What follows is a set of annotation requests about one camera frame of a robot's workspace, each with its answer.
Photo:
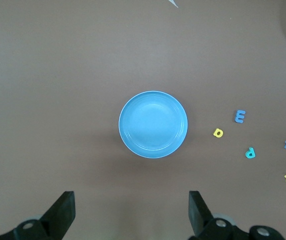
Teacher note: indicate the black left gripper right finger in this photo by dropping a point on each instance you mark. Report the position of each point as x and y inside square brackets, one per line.
[203, 225]

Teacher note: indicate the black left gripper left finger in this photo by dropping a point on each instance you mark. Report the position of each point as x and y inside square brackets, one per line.
[58, 215]

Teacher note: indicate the teal foam letter P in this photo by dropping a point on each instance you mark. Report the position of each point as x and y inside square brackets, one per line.
[251, 152]

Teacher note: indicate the yellow foam letter D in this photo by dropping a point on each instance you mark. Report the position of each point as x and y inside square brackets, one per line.
[215, 133]

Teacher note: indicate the blue foam letter E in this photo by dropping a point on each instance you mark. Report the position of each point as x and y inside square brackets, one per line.
[240, 116]

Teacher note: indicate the blue plate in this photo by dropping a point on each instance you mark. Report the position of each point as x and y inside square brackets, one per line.
[153, 124]

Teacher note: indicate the brown table cover mat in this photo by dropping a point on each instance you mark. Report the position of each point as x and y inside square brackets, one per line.
[58, 75]

